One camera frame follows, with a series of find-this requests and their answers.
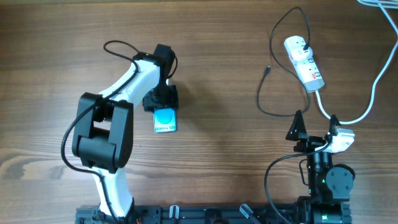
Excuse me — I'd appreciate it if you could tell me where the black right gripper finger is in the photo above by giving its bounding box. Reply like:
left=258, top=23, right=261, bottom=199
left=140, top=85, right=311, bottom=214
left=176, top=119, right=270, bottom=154
left=285, top=110, right=308, bottom=141
left=329, top=114, right=341, bottom=136

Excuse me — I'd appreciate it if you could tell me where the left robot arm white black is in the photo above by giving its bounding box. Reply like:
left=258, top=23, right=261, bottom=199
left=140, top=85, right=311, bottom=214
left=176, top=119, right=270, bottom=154
left=61, top=44, right=179, bottom=223

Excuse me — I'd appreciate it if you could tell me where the white USB wall charger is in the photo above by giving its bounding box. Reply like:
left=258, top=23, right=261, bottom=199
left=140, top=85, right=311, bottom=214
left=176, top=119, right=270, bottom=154
left=289, top=47, right=313, bottom=63

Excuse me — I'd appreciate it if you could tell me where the blue screen Galaxy smartphone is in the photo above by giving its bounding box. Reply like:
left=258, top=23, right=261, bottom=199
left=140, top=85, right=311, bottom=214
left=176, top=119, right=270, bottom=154
left=154, top=108, right=177, bottom=133

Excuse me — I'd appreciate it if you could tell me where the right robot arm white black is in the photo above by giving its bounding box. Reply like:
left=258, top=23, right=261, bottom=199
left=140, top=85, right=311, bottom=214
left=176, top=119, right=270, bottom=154
left=285, top=110, right=356, bottom=224

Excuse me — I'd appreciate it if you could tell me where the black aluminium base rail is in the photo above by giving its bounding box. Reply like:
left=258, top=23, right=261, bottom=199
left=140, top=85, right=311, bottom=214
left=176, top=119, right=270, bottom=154
left=75, top=203, right=352, bottom=224

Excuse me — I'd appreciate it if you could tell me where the white power strip cord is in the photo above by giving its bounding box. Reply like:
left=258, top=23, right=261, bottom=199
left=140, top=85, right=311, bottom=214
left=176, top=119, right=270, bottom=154
left=315, top=0, right=398, bottom=126

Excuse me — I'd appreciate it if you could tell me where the white power strip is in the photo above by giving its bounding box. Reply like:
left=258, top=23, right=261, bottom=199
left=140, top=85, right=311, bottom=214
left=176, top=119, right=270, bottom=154
left=284, top=35, right=325, bottom=93

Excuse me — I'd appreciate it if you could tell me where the black USB charging cable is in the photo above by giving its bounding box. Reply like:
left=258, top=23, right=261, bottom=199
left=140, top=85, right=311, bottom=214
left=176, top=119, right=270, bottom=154
left=256, top=6, right=312, bottom=118

